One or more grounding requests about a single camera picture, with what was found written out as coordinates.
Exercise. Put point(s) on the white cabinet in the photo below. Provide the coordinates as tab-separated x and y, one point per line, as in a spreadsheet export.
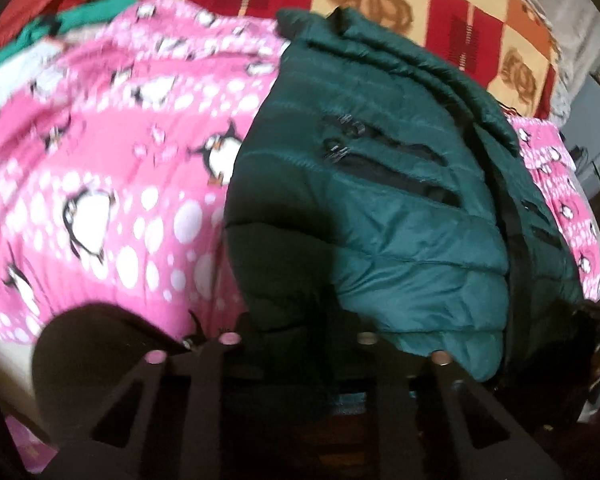
597	125

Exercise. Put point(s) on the white bed sheet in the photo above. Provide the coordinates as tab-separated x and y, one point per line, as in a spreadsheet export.
5	375

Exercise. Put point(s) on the green puffer jacket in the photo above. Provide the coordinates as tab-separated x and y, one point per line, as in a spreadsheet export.
405	235

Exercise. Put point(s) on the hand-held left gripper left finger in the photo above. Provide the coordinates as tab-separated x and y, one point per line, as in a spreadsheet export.
220	360

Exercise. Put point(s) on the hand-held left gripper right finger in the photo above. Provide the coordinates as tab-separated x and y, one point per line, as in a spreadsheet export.
375	360

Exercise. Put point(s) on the pink penguin blanket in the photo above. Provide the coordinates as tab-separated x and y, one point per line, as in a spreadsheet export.
105	160

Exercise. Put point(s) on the green cloth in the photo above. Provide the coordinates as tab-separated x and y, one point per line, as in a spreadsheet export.
90	12

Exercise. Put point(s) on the grey floral sheet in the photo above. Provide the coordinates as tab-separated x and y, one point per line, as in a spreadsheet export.
545	5

